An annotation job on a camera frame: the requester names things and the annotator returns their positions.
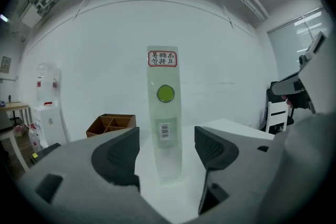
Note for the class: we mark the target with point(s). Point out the pale green translucent package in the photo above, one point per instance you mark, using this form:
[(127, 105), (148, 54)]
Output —
[(164, 112)]

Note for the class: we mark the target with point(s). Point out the white ceiling junction box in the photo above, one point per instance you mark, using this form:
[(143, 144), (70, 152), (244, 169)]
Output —
[(30, 15)]

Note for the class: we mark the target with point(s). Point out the white water dispenser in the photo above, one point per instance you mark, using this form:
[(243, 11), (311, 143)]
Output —
[(50, 123)]

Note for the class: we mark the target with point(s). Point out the black box yellow sticker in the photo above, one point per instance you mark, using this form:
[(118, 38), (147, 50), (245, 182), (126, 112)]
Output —
[(46, 152)]

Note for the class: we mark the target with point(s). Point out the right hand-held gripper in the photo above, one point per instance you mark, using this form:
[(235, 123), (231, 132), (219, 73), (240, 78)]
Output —
[(315, 73)]

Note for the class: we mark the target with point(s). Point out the light wooden side table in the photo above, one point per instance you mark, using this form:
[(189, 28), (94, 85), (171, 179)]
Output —
[(14, 105)]

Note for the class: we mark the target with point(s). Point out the white window blinds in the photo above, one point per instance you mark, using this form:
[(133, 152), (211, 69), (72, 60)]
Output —
[(288, 44)]

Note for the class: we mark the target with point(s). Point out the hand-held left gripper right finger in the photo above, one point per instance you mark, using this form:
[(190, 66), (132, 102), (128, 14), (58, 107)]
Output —
[(236, 178)]

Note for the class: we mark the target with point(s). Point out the long ceiling light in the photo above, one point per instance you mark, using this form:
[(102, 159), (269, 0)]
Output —
[(3, 18)]

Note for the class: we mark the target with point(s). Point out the white chair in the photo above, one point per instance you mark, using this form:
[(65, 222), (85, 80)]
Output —
[(278, 107)]

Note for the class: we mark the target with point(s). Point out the person's grey hoodie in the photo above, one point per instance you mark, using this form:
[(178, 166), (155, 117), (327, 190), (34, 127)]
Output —
[(309, 160)]

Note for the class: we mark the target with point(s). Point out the clear water bottle red label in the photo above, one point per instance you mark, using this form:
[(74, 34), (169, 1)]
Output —
[(35, 136), (48, 81)]

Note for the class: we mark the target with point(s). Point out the white table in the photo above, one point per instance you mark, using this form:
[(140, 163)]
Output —
[(170, 202)]

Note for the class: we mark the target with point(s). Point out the person's right hand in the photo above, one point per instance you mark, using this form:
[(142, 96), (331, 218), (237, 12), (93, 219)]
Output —
[(287, 101)]

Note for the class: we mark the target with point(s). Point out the wooden divider box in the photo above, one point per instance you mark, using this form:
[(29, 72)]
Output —
[(113, 123)]

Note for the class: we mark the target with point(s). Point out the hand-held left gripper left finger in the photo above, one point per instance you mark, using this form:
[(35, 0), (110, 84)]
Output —
[(78, 191)]

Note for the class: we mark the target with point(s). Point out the framed wall picture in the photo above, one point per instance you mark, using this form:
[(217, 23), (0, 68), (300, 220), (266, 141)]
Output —
[(5, 64)]

